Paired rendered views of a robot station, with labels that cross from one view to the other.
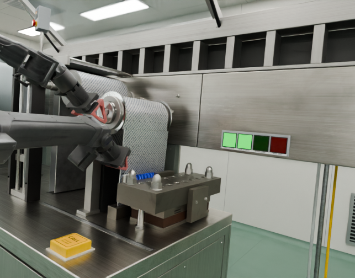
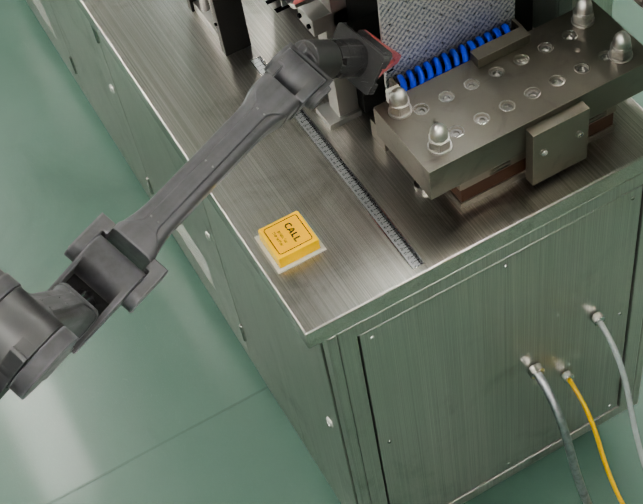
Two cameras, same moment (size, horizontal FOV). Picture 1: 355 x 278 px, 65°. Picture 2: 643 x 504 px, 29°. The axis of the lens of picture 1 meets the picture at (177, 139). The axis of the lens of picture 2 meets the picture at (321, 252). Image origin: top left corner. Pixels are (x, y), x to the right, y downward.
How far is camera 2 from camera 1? 129 cm
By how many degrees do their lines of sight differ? 57
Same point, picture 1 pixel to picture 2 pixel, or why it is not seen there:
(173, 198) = (479, 161)
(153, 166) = (478, 21)
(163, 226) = (461, 201)
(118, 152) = (363, 65)
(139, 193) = (407, 152)
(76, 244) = (293, 249)
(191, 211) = (532, 169)
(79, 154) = not seen: hidden behind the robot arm
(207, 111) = not seen: outside the picture
